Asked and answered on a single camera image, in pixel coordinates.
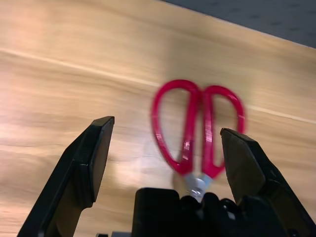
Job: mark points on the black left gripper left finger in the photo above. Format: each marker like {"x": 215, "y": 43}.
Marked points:
{"x": 81, "y": 172}

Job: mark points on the grey metal pegboard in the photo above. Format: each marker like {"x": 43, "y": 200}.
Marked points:
{"x": 271, "y": 19}

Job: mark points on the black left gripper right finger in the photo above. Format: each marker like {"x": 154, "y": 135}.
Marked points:
{"x": 247, "y": 168}

